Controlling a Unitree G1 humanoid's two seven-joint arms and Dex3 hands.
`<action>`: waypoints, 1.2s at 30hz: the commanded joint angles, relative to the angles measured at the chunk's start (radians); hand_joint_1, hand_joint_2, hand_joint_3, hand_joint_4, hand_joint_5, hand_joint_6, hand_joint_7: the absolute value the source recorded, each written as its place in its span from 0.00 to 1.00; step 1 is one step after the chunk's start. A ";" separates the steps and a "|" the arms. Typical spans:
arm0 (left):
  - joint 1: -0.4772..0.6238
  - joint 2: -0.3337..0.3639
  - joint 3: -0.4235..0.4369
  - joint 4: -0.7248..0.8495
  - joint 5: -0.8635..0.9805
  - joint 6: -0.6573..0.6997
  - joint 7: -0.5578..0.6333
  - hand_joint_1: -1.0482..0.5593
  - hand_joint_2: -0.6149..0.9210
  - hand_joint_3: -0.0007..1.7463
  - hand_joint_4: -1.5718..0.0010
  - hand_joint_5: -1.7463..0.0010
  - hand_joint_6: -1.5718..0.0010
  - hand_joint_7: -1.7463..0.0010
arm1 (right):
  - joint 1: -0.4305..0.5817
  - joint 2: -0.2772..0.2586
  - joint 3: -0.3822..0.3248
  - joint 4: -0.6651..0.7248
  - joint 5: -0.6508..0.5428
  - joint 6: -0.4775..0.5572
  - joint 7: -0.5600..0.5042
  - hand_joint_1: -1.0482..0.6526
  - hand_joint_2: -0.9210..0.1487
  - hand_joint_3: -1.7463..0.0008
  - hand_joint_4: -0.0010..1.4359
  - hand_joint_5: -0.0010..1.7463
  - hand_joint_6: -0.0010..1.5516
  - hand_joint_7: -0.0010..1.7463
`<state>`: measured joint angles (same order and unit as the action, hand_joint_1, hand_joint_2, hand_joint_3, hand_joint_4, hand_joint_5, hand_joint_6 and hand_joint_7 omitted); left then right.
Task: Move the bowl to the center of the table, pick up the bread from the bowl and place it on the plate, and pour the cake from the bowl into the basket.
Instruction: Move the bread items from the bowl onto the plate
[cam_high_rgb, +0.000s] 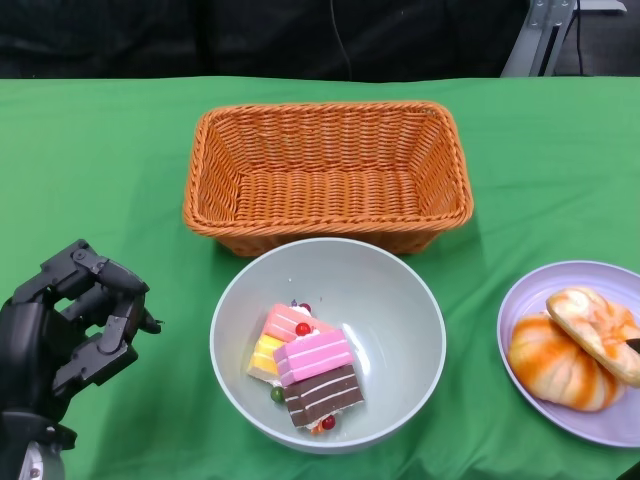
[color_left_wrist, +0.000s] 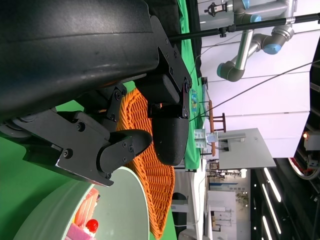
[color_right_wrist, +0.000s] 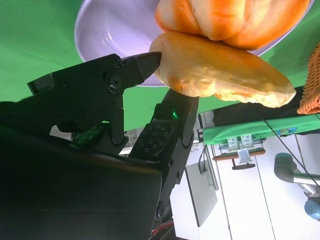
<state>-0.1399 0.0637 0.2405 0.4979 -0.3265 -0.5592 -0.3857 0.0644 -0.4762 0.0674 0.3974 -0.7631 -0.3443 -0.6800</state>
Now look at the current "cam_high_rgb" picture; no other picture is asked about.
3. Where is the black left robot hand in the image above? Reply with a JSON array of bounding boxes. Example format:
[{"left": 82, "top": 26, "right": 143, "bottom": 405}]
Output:
[{"left": 0, "top": 239, "right": 164, "bottom": 421}]

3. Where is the orange striped bread ring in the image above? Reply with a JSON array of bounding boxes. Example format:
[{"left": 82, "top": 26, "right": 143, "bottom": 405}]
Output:
[
  {"left": 545, "top": 285, "right": 640, "bottom": 389},
  {"left": 508, "top": 312, "right": 626, "bottom": 412}
]

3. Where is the grey round bowl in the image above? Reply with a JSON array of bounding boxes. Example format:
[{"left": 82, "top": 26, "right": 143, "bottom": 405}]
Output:
[{"left": 209, "top": 237, "right": 447, "bottom": 455}]

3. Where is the pale lilac plate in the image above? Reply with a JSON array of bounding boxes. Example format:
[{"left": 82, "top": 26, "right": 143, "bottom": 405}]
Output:
[{"left": 497, "top": 259, "right": 640, "bottom": 449}]

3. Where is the pink and yellow cake slice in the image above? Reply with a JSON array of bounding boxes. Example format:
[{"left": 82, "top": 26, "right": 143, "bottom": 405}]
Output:
[{"left": 247, "top": 302, "right": 335, "bottom": 386}]

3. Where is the magenta layer cake slice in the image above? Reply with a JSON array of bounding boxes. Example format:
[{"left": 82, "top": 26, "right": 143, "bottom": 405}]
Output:
[{"left": 273, "top": 328, "right": 355, "bottom": 387}]

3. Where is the chocolate layer cake slice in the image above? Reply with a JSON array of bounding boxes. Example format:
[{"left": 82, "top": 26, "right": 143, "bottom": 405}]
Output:
[{"left": 272, "top": 363, "right": 366, "bottom": 435}]

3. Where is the orange wicker basket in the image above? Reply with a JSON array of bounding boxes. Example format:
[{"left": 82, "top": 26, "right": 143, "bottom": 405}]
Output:
[{"left": 182, "top": 101, "right": 474, "bottom": 257}]

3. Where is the green tablecloth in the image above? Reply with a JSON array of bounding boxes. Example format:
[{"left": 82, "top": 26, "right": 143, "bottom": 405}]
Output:
[{"left": 0, "top": 75, "right": 640, "bottom": 480}]

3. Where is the grey metal stand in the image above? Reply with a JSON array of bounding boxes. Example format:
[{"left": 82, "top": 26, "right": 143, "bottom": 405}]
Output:
[{"left": 501, "top": 0, "right": 627, "bottom": 78}]

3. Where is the black cloth backdrop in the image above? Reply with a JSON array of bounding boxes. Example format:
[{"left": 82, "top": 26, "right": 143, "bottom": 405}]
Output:
[{"left": 0, "top": 0, "right": 531, "bottom": 82}]

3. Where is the black cable by stand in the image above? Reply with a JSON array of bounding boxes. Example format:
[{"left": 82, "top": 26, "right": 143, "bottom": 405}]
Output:
[{"left": 574, "top": 9, "right": 586, "bottom": 76}]

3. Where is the thin black hanging cable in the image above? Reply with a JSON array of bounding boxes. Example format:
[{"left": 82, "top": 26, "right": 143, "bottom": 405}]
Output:
[{"left": 328, "top": 0, "right": 354, "bottom": 81}]

